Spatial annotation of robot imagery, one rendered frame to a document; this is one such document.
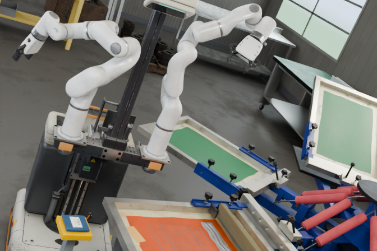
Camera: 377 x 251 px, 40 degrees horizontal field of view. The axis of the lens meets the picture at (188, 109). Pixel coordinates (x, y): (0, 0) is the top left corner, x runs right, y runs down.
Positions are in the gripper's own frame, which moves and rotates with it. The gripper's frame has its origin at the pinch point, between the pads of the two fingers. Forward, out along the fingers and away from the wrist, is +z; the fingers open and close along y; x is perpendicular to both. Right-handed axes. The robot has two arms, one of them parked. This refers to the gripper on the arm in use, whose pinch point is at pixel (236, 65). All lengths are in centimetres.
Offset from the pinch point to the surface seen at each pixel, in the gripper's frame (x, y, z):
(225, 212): -39, -36, 52
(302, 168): -150, -68, -26
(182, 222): -37, -21, 68
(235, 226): -32, -43, 55
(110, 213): -17, 7, 86
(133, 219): -25, -2, 82
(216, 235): -38, -38, 63
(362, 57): -484, -92, -332
